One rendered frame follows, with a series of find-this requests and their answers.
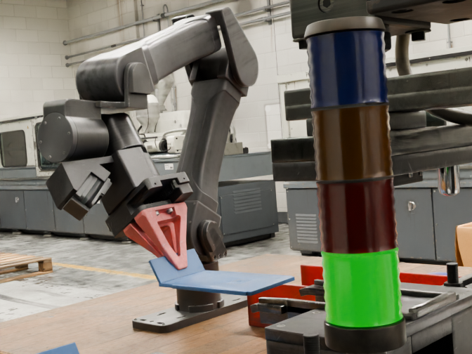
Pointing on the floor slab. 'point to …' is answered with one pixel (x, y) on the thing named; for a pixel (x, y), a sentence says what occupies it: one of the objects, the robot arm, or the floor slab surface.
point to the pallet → (21, 263)
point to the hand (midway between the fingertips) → (178, 263)
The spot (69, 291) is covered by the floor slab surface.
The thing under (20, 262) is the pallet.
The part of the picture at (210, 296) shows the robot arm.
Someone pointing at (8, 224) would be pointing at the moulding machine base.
